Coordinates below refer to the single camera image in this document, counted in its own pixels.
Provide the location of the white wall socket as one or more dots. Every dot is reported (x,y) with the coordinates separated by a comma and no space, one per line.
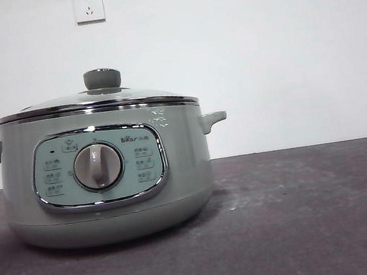
(89,7)

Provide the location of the glass lid with green knob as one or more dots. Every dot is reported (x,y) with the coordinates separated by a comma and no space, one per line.
(102,78)

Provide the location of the pale green electric cooking pot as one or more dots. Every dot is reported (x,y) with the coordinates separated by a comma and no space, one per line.
(178,152)

